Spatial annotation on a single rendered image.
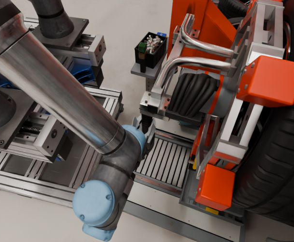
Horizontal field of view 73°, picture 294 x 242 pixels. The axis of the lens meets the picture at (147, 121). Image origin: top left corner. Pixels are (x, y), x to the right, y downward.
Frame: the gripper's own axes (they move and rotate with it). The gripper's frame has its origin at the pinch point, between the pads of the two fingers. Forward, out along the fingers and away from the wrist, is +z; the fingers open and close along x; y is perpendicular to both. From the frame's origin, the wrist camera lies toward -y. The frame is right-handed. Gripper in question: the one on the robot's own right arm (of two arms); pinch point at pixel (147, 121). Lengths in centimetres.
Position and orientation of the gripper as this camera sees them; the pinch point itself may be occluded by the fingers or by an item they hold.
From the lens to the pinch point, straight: 65.7
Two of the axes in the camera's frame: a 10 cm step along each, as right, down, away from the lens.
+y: 0.0, -5.3, -8.5
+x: -9.4, -2.9, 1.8
